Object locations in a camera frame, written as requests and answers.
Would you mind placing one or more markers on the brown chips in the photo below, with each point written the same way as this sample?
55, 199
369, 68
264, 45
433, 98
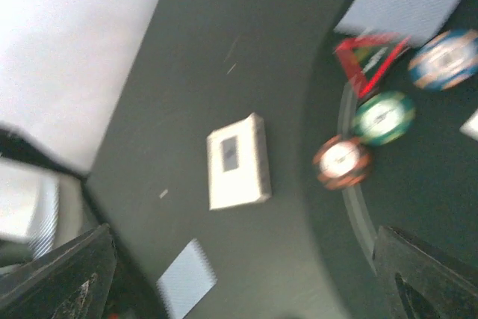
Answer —
342, 162

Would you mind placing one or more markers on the face-up white card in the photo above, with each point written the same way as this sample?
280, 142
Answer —
470, 127

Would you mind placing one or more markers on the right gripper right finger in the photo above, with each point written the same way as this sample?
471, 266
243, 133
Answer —
422, 281

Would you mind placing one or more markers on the green poker chips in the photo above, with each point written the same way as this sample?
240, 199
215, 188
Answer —
383, 118

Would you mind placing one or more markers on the red triangular marker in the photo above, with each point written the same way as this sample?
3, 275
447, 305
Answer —
365, 60

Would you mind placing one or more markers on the stray card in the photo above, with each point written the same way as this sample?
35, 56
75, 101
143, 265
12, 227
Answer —
186, 281

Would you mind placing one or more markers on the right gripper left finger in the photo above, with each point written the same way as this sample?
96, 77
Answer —
72, 281

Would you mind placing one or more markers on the blue chips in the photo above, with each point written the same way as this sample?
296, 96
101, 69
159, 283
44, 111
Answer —
445, 61

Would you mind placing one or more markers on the white playing card box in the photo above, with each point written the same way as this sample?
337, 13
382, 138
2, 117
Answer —
238, 166

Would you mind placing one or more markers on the round black poker mat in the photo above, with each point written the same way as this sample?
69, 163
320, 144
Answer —
425, 183

